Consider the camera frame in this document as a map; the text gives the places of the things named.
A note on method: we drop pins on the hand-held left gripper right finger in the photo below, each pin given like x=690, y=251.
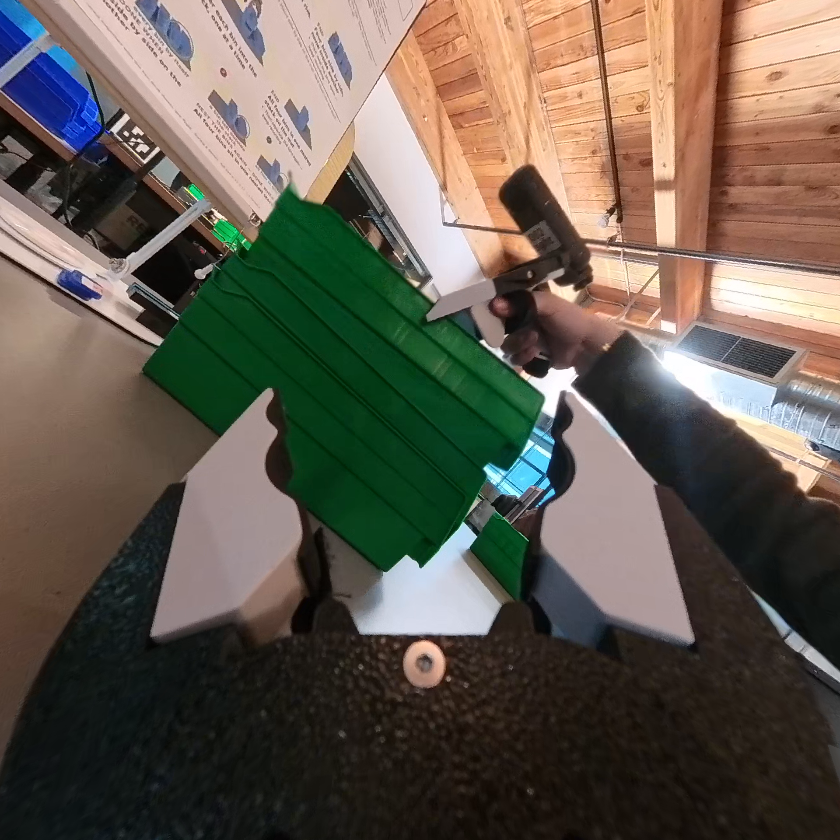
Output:
x=610, y=544

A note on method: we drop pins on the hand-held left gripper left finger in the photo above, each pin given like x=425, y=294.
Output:
x=229, y=544

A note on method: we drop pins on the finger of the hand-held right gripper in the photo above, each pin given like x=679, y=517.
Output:
x=489, y=325
x=463, y=298

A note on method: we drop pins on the green plastic bin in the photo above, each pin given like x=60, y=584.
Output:
x=394, y=315
x=367, y=433
x=197, y=374
x=499, y=558

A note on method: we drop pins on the person's right forearm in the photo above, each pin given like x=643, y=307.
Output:
x=722, y=472

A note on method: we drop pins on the person's right hand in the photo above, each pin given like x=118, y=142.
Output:
x=564, y=334

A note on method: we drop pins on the ceiling light bulb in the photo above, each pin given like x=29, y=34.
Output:
x=605, y=220

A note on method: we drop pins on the glass partition window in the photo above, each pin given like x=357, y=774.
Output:
x=394, y=243

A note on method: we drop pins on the outside window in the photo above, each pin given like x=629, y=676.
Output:
x=525, y=469

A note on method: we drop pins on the black ceiling pipe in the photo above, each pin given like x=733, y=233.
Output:
x=722, y=256
x=607, y=118

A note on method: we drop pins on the ceiling vent grille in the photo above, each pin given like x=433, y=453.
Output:
x=741, y=348

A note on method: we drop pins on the flat black box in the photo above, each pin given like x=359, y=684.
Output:
x=157, y=321

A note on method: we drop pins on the small green bin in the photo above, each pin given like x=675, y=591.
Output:
x=226, y=229

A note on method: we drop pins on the small blue object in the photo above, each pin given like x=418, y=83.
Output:
x=79, y=283

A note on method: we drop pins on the white instruction sheet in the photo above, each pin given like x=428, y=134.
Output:
x=229, y=98

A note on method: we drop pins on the brown wooden table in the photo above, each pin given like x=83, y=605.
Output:
x=164, y=190

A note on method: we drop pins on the black white fiducial tag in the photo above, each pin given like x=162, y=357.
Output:
x=138, y=138

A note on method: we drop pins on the blue plastic bin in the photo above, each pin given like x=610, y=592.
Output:
x=46, y=85

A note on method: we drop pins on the silver ventilation duct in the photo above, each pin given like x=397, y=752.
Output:
x=807, y=407

